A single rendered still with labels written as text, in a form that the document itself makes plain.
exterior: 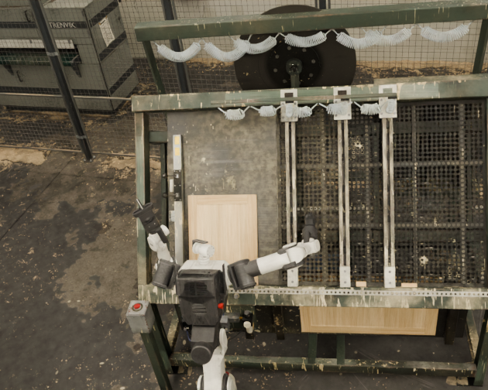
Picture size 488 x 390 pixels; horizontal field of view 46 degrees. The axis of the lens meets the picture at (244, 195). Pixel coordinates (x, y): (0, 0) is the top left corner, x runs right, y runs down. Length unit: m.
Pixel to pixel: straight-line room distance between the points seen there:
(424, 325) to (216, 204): 1.62
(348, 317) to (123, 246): 2.38
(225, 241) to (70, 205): 2.92
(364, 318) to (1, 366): 2.79
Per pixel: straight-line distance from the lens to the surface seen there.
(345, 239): 3.48
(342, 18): 3.64
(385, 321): 4.04
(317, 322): 4.05
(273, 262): 3.01
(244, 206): 3.54
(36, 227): 6.10
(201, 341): 3.13
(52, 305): 5.19
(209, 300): 2.98
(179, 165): 3.61
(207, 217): 3.59
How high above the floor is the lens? 3.50
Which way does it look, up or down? 38 degrees down
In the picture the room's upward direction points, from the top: 9 degrees counter-clockwise
